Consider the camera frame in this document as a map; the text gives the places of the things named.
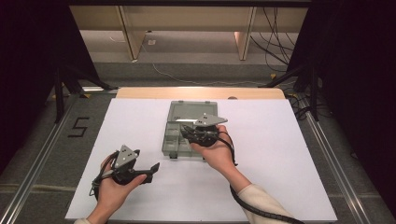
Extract person's left hand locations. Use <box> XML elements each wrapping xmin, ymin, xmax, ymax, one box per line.
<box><xmin>96</xmin><ymin>154</ymin><xmax>148</xmax><ymax>217</ymax></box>

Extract black cables beside table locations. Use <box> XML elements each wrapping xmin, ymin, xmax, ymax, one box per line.
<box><xmin>284</xmin><ymin>90</ymin><xmax>312</xmax><ymax>121</ymax></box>

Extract black floor cable bundle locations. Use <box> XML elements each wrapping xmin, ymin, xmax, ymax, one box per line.
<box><xmin>250</xmin><ymin>7</ymin><xmax>297</xmax><ymax>66</ymax></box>

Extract gray translucent plastic storage box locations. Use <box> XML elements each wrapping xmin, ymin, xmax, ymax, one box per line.
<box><xmin>161</xmin><ymin>100</ymin><xmax>219</xmax><ymax>161</ymax></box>

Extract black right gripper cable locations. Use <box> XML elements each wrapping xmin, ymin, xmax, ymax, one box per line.
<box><xmin>217</xmin><ymin>130</ymin><xmax>305</xmax><ymax>224</ymax></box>

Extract wooden table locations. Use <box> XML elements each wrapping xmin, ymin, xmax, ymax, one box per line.
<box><xmin>115</xmin><ymin>87</ymin><xmax>286</xmax><ymax>101</ymax></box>

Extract aluminium floor rail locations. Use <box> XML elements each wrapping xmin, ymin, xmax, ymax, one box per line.
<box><xmin>0</xmin><ymin>92</ymin><xmax>82</xmax><ymax>224</ymax></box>
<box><xmin>298</xmin><ymin>96</ymin><xmax>372</xmax><ymax>224</ymax></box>

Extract person's right hand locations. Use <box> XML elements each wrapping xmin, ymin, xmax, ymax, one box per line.
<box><xmin>190</xmin><ymin>124</ymin><xmax>238</xmax><ymax>175</ymax></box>

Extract long white floor cable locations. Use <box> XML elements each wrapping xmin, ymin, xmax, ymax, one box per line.
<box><xmin>130</xmin><ymin>43</ymin><xmax>272</xmax><ymax>87</ymax></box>

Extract white table sheet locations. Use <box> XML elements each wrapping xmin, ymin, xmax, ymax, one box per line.
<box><xmin>64</xmin><ymin>98</ymin><xmax>338</xmax><ymax>222</ymax></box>

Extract black metal stand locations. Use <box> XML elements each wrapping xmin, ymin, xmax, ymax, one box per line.
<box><xmin>53</xmin><ymin>63</ymin><xmax>120</xmax><ymax>124</ymax></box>
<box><xmin>261</xmin><ymin>63</ymin><xmax>321</xmax><ymax>122</ymax></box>

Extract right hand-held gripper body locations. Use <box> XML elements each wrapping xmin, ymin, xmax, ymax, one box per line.
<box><xmin>190</xmin><ymin>114</ymin><xmax>229</xmax><ymax>148</ymax></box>

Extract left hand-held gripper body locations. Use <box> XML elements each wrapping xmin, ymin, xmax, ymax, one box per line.
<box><xmin>111</xmin><ymin>145</ymin><xmax>147</xmax><ymax>187</ymax></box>

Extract black curtain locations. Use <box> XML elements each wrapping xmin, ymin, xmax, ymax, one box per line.
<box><xmin>286</xmin><ymin>0</ymin><xmax>396</xmax><ymax>216</ymax></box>
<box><xmin>0</xmin><ymin>0</ymin><xmax>101</xmax><ymax>175</ymax></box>

